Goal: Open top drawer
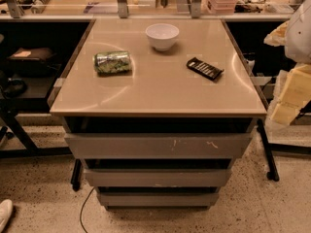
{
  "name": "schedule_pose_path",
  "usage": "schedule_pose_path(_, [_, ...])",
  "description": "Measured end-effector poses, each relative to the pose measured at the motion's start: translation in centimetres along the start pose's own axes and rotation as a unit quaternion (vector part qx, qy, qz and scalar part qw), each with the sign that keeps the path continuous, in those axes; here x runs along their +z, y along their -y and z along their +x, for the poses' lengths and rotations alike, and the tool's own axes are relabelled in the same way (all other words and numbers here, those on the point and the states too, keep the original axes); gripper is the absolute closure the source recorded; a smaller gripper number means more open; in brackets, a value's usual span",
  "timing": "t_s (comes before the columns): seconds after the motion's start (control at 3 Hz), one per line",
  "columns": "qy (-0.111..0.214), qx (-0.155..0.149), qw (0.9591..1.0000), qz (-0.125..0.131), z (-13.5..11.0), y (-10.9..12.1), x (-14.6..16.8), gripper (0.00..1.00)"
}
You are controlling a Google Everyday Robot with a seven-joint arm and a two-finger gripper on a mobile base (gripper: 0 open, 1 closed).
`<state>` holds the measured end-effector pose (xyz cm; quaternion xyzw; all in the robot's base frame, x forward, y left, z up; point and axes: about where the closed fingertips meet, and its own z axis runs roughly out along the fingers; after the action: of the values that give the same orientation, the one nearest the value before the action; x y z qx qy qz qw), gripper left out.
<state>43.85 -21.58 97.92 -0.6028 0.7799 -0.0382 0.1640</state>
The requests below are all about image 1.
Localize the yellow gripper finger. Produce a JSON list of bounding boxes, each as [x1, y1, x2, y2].
[[263, 21, 289, 47], [271, 63, 311, 125]]

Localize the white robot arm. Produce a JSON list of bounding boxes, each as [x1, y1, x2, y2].
[[263, 0, 311, 125]]

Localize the grey drawer cabinet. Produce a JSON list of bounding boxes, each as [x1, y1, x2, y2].
[[51, 18, 266, 196]]

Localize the grey middle drawer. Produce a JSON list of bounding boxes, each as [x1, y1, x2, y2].
[[85, 169, 231, 187]]

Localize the grey bottom drawer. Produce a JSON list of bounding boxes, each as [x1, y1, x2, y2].
[[98, 193, 219, 207]]

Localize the black snack bar wrapper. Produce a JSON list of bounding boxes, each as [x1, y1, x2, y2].
[[187, 57, 224, 81]]

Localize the white ceramic bowl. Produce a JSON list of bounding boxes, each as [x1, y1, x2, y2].
[[145, 23, 180, 51]]

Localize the black headphones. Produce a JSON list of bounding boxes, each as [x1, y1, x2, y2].
[[0, 78, 27, 99]]

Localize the white shoe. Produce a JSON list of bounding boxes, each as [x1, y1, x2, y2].
[[0, 199, 14, 233]]

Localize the black floor cable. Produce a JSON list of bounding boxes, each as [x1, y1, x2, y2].
[[79, 186, 96, 233]]

